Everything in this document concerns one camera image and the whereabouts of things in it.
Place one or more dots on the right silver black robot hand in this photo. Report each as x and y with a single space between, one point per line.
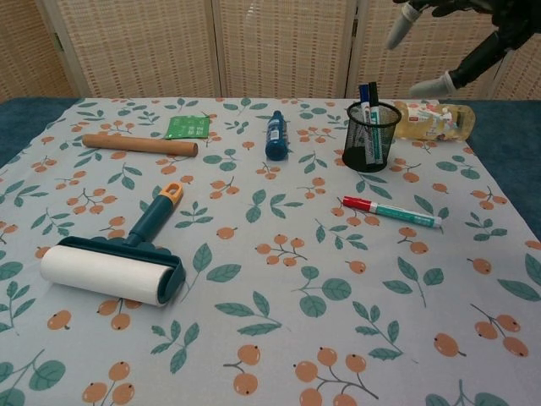
511 21

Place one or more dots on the blue capped marker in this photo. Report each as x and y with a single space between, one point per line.
364 94

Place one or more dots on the red capped marker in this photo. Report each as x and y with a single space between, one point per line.
393 210

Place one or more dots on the black pen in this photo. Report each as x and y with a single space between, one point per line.
373 93

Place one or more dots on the black mesh pen holder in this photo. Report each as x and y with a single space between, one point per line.
391 135

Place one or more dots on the clear bottle yellow liquid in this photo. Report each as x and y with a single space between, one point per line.
435 122

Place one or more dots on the blue spray bottle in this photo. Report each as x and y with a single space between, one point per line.
277 144

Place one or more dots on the green foil packet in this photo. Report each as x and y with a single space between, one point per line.
188 127

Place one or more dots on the bamboo folding screen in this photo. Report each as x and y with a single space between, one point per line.
169 46

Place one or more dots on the floral printed tablecloth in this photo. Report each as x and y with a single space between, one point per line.
262 275

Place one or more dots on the wooden rolling pin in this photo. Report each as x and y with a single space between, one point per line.
139 146

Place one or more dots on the teal lint roller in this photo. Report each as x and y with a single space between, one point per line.
105 275

